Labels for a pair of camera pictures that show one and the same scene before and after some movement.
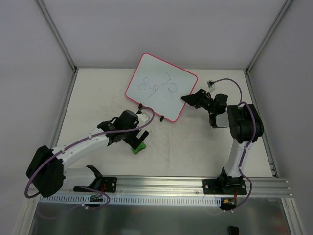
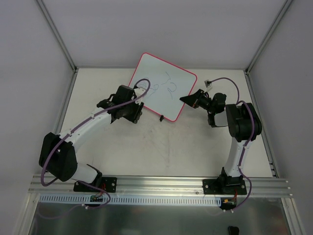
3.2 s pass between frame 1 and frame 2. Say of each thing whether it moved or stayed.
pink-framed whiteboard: stayed
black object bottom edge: stayed
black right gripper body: moved
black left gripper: stayed
